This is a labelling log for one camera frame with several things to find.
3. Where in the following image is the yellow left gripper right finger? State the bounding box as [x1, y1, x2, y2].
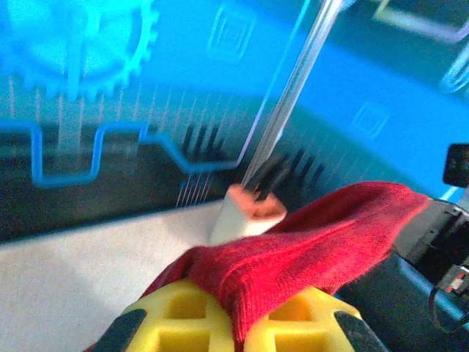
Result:
[243, 285, 389, 352]

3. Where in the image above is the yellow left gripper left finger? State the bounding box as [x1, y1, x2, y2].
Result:
[87, 280, 235, 352]

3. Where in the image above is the red t-shirt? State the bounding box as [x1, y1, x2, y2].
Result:
[141, 181, 429, 352]

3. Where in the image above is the cream knife block orange top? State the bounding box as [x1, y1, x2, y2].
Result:
[208, 184, 287, 245]

